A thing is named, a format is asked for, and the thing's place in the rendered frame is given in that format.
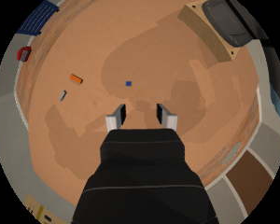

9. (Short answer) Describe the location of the grey rod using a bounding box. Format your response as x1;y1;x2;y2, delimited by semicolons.
59;91;67;101

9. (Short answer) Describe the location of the orange rod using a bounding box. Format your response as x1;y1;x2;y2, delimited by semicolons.
70;74;83;84

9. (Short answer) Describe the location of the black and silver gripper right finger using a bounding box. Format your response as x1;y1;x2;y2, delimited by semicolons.
157;104;178;132

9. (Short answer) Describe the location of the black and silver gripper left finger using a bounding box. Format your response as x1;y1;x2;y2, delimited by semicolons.
105;104;126;133

